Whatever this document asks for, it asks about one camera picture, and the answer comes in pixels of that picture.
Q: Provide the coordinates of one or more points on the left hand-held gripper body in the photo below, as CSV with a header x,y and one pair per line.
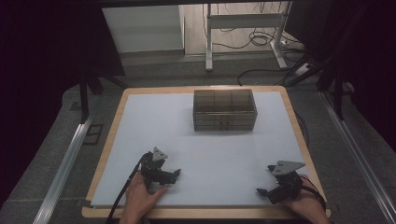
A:
x,y
152,166

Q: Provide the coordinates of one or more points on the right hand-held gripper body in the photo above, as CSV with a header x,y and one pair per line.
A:
x,y
286,183

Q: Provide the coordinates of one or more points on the person's left hand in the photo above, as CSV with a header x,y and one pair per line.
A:
x,y
140,199

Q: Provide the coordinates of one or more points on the person's right hand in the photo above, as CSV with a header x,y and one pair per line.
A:
x,y
306,207

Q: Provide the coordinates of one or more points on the white table mat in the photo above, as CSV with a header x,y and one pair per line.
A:
x,y
218,161

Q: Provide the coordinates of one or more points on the wooden table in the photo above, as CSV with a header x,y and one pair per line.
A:
x,y
102,174

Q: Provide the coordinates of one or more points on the dark floor grille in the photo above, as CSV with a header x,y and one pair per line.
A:
x,y
92,134

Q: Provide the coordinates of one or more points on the translucent brown drawer organizer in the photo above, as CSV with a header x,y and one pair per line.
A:
x,y
224,110

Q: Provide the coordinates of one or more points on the black stand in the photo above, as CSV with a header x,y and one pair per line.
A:
x,y
337,90
84,96

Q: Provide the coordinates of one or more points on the white power strip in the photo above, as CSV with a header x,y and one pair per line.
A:
x,y
302,70

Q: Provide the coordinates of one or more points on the white panel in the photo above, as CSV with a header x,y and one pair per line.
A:
x,y
143,28

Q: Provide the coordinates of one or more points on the aluminium rail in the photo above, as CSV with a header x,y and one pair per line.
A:
x,y
358,155
62,174

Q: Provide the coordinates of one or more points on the white metal desk frame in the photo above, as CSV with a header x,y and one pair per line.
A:
x,y
243,20

